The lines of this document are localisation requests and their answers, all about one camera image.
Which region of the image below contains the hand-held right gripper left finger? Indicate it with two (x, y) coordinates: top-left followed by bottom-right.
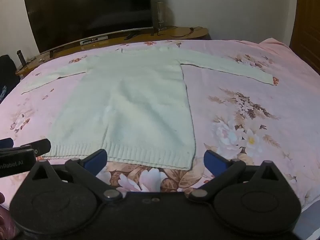
(26, 149), (123, 203)

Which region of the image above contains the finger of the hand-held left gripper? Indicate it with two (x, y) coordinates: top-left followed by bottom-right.
(0, 137), (14, 149)
(21, 138), (52, 159)

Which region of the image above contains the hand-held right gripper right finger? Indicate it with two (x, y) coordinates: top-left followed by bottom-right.
(188, 150), (288, 203)

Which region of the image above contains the white towel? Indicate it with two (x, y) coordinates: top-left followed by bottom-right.
(21, 46), (274, 171)

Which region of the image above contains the person's left hand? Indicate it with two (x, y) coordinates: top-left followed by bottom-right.
(0, 192), (17, 240)

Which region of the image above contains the floral pink bedsheet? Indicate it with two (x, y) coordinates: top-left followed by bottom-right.
(0, 38), (320, 213)

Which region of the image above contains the black cylindrical bottle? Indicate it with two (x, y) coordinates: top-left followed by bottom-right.
(16, 50), (27, 67)

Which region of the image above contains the silver set-top box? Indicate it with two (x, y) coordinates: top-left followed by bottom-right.
(79, 35), (109, 45)

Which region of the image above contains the wooden television cabinet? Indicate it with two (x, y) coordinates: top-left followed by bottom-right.
(15, 26), (209, 77)

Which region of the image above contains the black flat-screen television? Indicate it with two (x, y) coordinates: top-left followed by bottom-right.
(24, 0), (154, 55)

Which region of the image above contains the clear glass vase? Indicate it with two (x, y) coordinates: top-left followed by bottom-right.
(155, 2), (166, 29)

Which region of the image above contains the brown wooden door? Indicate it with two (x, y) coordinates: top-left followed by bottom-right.
(289, 0), (320, 73)

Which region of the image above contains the black cable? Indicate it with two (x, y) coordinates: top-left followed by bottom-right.
(157, 26), (203, 38)

